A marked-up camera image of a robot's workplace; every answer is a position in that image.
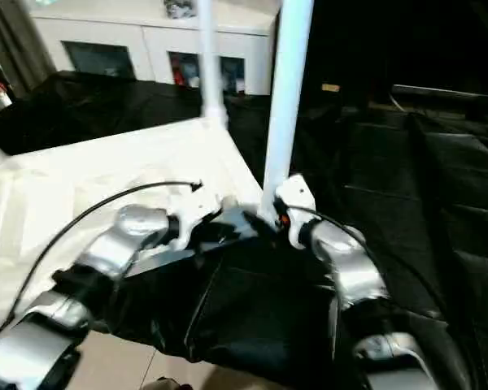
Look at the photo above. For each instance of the white plastic table top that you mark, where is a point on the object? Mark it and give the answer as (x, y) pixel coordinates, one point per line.
(73, 187)

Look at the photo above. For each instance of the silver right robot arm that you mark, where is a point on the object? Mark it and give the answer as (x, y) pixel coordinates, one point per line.
(358, 276)

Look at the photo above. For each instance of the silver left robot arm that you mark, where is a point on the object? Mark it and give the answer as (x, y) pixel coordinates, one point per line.
(114, 252)

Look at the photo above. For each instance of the black plastic mat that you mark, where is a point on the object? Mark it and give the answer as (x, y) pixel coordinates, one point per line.
(268, 325)

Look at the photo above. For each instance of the small yellow label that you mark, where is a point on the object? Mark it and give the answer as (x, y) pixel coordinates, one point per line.
(331, 87)

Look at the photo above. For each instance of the red bottle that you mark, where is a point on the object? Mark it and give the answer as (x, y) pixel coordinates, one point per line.
(177, 73)

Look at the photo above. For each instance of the white cabinet with glass doors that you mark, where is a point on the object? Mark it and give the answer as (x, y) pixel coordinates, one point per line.
(130, 36)

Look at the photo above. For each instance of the dark object on cabinet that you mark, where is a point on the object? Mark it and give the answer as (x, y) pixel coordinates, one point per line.
(180, 7)

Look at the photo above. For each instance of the grey curtain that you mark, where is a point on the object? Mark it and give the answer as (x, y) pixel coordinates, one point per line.
(16, 36)

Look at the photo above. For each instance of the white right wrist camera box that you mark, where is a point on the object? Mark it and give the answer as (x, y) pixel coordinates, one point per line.
(297, 199)

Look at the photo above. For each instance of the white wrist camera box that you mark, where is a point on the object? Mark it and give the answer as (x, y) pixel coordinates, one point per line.
(297, 199)
(199, 213)

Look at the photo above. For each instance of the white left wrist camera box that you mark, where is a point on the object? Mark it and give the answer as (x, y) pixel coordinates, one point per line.
(199, 213)

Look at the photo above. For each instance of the black horizontal rail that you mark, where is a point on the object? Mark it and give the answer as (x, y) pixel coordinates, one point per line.
(447, 92)

